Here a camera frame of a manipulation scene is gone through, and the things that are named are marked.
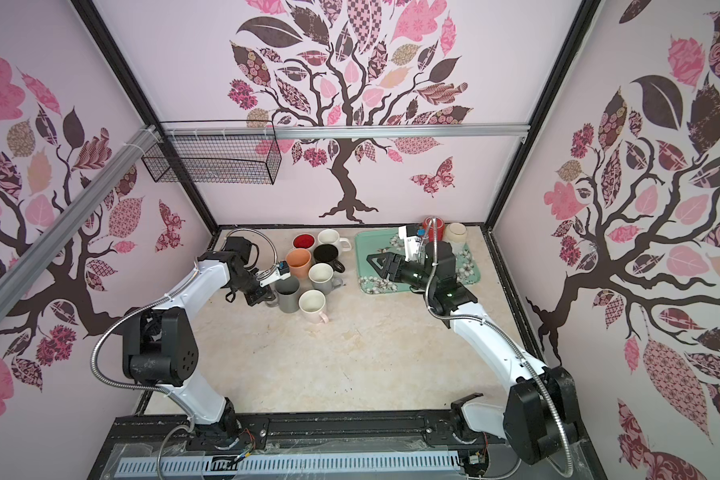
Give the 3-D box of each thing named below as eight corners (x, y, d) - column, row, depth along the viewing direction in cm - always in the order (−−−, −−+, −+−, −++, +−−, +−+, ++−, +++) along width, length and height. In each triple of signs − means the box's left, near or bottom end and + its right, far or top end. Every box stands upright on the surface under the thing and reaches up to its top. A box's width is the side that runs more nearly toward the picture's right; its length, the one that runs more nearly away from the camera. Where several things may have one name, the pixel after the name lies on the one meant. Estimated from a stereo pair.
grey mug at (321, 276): (311, 296, 101) (306, 281, 94) (313, 278, 106) (309, 262, 99) (341, 296, 101) (339, 281, 94) (342, 278, 106) (340, 262, 99)
